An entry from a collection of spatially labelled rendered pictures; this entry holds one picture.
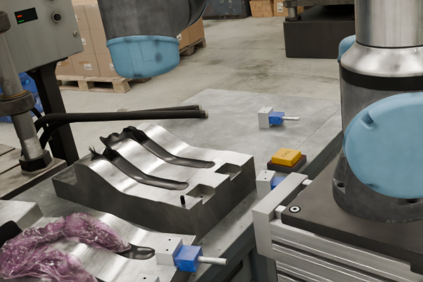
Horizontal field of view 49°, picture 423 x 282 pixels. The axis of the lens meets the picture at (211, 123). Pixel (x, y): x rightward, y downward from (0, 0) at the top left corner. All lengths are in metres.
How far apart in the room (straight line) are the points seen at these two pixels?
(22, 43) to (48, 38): 0.10
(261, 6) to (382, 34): 7.55
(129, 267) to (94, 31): 4.33
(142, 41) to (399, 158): 0.27
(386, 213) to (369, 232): 0.03
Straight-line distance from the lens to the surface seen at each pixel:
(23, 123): 1.58
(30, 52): 1.72
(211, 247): 1.02
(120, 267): 0.94
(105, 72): 5.21
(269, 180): 1.12
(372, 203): 0.64
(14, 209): 1.15
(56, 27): 1.78
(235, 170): 1.14
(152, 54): 0.49
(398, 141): 0.45
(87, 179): 1.22
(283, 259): 0.79
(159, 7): 0.49
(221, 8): 8.25
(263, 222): 0.77
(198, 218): 1.02
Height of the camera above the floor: 1.41
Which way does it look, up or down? 22 degrees down
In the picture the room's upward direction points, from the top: 9 degrees counter-clockwise
